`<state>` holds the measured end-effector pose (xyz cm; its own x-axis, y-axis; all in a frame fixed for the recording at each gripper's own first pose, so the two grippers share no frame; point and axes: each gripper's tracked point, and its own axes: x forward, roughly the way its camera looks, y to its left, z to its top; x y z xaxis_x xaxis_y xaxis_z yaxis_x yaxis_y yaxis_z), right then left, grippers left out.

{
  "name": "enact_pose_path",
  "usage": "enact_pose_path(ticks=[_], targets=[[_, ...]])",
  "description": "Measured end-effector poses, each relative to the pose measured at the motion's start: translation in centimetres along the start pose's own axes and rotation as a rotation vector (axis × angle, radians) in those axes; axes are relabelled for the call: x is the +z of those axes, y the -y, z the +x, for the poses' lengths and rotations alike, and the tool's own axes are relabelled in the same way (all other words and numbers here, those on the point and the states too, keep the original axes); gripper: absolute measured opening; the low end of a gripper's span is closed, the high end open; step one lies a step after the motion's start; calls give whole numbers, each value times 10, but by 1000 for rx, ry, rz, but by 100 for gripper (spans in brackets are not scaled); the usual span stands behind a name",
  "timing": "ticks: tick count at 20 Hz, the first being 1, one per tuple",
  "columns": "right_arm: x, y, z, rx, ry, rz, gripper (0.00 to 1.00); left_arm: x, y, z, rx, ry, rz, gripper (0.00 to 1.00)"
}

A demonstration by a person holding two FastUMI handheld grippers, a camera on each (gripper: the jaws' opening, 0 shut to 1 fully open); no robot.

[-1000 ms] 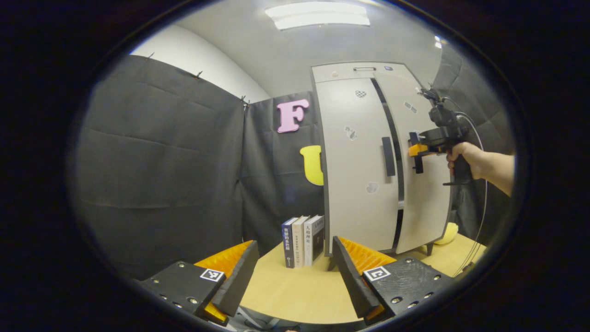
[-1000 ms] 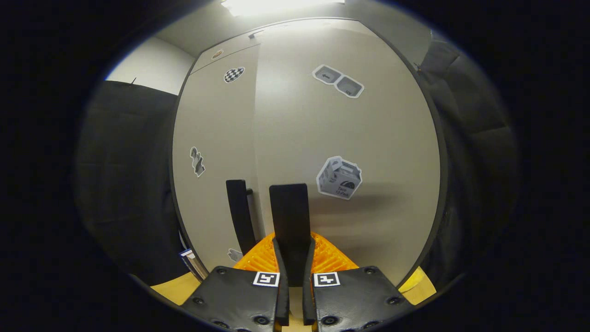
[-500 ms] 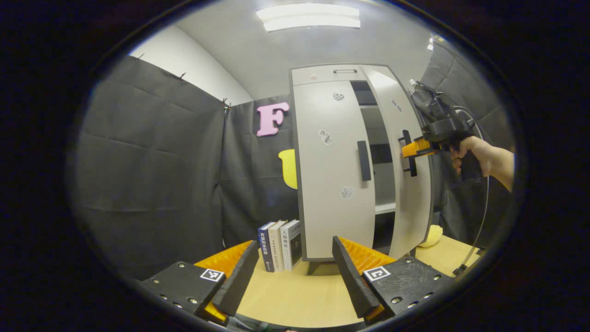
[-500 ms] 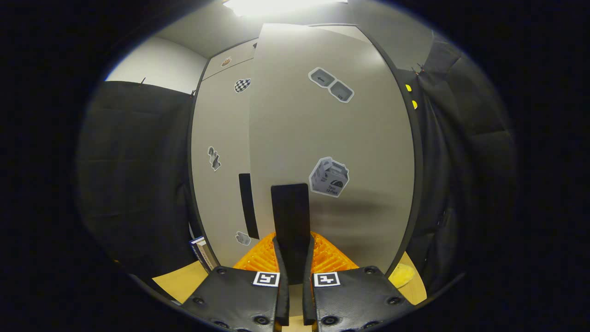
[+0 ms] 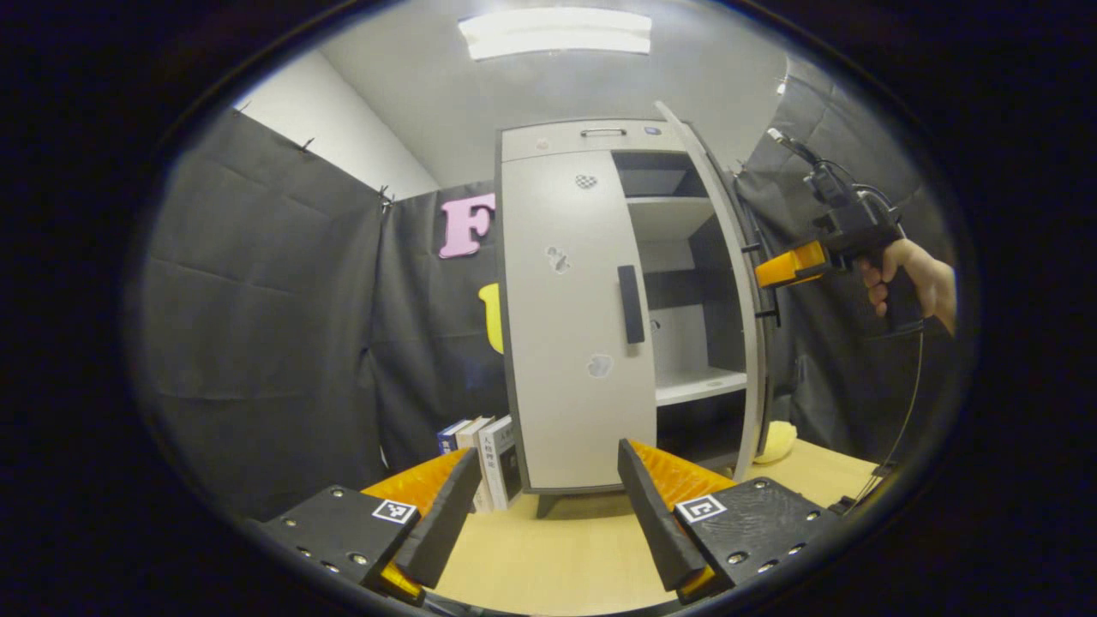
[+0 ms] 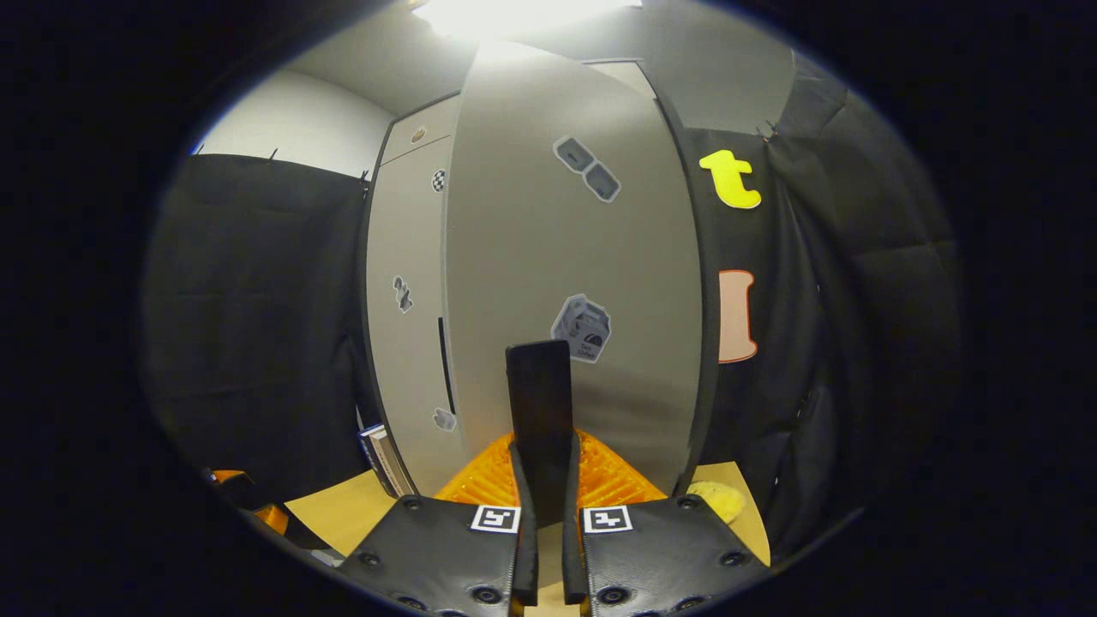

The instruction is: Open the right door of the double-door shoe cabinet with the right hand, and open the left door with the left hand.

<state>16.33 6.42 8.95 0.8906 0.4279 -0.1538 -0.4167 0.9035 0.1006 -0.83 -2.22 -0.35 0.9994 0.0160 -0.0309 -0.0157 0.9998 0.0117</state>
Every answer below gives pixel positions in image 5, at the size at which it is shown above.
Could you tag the long ceiling light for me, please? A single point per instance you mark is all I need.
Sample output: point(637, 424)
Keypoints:
point(557, 32)

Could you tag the white shoe cabinet door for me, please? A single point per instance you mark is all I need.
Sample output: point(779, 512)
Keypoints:
point(566, 386)
point(741, 283)

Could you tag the white cabinet drawer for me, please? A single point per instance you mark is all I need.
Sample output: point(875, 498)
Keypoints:
point(557, 141)

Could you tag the blue book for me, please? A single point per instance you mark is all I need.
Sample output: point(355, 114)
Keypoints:
point(452, 435)

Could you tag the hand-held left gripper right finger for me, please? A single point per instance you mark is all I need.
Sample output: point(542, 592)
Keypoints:
point(656, 523)

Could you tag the pale yellow soft object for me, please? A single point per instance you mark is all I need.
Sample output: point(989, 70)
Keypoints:
point(778, 441)

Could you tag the thin white book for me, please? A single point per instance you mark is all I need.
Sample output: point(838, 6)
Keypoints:
point(476, 427)

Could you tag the white double-door shoe cabinet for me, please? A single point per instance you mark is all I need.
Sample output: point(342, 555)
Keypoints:
point(698, 386)

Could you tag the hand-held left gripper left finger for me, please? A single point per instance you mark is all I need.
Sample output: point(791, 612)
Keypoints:
point(446, 523)

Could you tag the black backdrop cloth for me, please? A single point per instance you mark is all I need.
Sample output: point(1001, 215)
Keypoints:
point(257, 300)

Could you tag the white book with black print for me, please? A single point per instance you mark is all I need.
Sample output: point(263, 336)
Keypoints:
point(497, 463)

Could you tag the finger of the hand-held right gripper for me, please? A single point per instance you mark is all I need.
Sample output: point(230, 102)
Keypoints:
point(788, 266)

